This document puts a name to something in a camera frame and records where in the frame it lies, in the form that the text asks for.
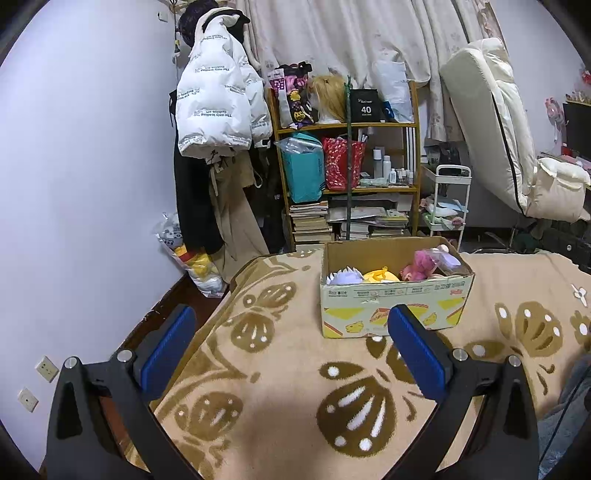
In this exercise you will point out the black coat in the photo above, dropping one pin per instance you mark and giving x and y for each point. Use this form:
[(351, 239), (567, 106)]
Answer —
[(194, 207)]

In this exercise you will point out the stack of books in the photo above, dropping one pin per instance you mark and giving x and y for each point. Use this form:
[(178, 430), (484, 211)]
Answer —
[(309, 226)]

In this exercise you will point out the white folded mattress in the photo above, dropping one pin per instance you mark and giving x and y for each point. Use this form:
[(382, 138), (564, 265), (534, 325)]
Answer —
[(485, 106)]

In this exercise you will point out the teal bag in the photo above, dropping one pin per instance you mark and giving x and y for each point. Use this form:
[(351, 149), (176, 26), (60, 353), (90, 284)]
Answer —
[(302, 175)]

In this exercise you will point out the grey clothing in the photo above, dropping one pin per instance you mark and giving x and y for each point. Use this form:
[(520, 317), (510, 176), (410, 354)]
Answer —
[(568, 415)]

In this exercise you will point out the beige patterned blanket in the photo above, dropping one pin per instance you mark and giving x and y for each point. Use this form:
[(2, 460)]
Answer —
[(277, 369)]

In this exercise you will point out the white wall outlet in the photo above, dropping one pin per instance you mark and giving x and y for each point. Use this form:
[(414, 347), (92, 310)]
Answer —
[(27, 400), (47, 369)]

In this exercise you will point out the wooden shelf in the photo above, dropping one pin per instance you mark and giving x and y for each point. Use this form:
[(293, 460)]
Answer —
[(378, 124)]

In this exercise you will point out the clear plastic bag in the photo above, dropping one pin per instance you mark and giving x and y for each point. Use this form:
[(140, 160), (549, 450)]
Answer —
[(450, 263)]

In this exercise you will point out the white puffer jacket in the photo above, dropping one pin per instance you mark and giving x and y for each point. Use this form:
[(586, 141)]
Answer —
[(212, 101)]

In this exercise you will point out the white upright books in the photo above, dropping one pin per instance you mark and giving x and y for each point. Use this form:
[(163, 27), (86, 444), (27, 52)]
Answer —
[(409, 152)]

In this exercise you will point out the white rolling cart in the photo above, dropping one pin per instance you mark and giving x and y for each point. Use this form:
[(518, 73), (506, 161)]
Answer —
[(455, 171)]

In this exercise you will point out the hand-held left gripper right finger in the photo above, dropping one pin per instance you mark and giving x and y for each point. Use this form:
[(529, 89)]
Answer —
[(418, 355)]

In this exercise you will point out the pink plush toy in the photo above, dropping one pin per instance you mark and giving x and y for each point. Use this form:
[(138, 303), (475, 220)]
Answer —
[(422, 265)]

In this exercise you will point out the printed cardboard box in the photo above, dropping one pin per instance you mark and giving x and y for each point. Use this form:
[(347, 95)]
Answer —
[(351, 300)]

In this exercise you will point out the pale floral curtain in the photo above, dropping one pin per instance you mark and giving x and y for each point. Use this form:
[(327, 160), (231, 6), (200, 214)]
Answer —
[(346, 37)]

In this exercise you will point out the yellow plush toy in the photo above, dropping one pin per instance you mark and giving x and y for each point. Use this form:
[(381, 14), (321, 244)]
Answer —
[(381, 276)]

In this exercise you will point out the white plastic bag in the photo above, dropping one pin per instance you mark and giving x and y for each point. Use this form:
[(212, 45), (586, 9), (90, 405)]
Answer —
[(392, 87)]

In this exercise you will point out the pink fan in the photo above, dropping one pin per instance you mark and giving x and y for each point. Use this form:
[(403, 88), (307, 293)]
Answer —
[(554, 110)]

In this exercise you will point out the black box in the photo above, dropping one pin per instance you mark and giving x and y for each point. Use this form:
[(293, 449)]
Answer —
[(366, 108)]

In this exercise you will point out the purple printed bag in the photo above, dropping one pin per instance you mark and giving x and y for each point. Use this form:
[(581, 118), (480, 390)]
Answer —
[(291, 97)]

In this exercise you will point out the clear bag of plush toys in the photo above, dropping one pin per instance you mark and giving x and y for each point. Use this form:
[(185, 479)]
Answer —
[(203, 272)]

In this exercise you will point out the black hanging clothes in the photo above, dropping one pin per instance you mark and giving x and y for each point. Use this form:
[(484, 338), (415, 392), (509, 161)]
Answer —
[(272, 207)]

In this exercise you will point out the cream padded chair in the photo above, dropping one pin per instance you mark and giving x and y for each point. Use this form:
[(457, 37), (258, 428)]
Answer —
[(558, 189)]

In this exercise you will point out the blonde wig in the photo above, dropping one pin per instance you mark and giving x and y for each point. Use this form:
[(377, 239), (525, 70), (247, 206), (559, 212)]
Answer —
[(330, 97)]

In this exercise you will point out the row of cosmetic bottles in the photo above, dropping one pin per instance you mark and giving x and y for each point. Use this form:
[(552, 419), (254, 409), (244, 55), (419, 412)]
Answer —
[(387, 170)]

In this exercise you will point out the black monitor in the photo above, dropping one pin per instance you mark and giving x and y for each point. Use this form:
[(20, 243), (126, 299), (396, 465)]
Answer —
[(579, 129)]

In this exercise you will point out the red patterned bag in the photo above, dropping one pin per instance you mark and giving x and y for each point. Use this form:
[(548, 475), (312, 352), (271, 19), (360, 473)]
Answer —
[(339, 166)]

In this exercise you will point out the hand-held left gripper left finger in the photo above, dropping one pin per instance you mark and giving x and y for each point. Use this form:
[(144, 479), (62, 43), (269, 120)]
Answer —
[(168, 355)]

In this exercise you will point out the black hooded garment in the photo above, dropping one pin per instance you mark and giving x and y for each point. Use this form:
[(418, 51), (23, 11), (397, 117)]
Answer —
[(194, 18)]

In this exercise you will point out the beige trousers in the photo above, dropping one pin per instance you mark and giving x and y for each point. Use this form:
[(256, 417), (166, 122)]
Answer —
[(235, 230)]

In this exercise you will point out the white-haired plush doll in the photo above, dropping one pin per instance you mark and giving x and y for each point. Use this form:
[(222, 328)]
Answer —
[(346, 277)]

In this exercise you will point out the green pole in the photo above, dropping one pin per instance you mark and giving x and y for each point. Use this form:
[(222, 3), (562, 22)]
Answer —
[(349, 161)]

